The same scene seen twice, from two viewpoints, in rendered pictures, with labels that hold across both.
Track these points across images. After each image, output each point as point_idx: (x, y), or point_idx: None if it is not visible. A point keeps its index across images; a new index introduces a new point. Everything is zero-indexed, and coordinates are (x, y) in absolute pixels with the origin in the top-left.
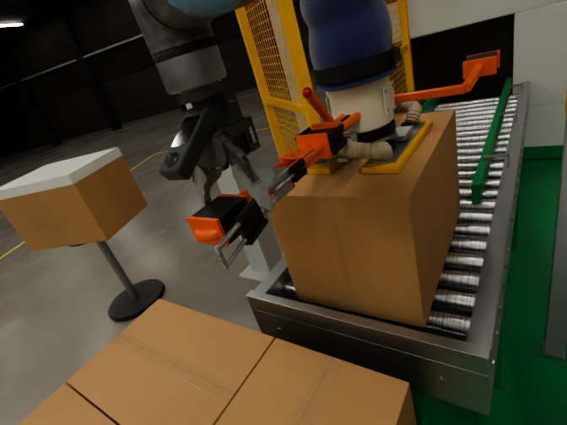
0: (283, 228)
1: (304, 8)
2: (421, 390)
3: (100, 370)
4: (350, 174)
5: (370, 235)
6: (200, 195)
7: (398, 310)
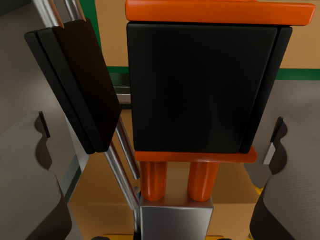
0: (230, 165)
1: None
2: (115, 73)
3: None
4: None
5: (125, 165)
6: (307, 135)
7: (125, 115)
